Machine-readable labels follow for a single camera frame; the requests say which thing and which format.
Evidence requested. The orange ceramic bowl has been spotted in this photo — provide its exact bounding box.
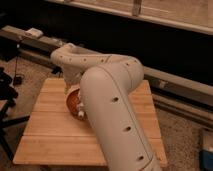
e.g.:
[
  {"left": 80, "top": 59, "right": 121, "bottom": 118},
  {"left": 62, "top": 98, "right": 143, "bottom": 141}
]
[{"left": 66, "top": 88, "right": 87, "bottom": 120}]

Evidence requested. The small white box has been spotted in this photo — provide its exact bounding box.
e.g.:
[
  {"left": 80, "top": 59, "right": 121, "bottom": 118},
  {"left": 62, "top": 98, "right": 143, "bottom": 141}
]
[{"left": 25, "top": 28, "right": 43, "bottom": 38}]

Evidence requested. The white plastic bottle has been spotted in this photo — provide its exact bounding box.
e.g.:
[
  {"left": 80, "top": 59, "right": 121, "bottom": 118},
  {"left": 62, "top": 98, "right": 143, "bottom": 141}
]
[{"left": 77, "top": 89, "right": 85, "bottom": 118}]

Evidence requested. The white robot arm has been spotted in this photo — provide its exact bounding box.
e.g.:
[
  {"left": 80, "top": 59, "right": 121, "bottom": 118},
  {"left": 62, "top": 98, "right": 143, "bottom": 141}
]
[{"left": 51, "top": 43, "right": 162, "bottom": 171}]

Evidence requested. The upper wooden shelf ledge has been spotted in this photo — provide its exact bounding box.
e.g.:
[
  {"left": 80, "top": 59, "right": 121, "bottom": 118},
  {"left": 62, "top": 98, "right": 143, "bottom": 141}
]
[{"left": 46, "top": 0, "right": 213, "bottom": 36}]

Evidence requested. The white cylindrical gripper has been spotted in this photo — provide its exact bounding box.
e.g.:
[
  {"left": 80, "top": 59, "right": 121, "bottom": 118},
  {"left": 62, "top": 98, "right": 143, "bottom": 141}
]
[{"left": 63, "top": 68, "right": 83, "bottom": 91}]

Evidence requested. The long grey metal beam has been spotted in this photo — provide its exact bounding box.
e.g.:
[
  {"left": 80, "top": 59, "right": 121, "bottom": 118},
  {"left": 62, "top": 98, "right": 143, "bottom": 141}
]
[{"left": 0, "top": 26, "right": 213, "bottom": 107}]

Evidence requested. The blue plastic bin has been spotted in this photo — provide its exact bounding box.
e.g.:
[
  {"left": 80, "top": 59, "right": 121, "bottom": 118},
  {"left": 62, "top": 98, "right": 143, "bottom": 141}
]
[{"left": 199, "top": 128, "right": 213, "bottom": 171}]

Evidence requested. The black cable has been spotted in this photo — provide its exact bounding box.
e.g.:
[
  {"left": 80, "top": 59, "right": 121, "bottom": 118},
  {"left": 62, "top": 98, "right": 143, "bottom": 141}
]
[{"left": 12, "top": 36, "right": 26, "bottom": 86}]

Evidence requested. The wooden table board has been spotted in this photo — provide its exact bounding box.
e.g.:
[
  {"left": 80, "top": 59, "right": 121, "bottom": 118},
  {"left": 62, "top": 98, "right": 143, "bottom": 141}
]
[{"left": 13, "top": 78, "right": 167, "bottom": 167}]

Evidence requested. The black tripod stand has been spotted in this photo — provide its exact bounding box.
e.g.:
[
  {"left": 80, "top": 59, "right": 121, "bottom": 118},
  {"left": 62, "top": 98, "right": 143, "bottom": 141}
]
[{"left": 0, "top": 67, "right": 29, "bottom": 161}]

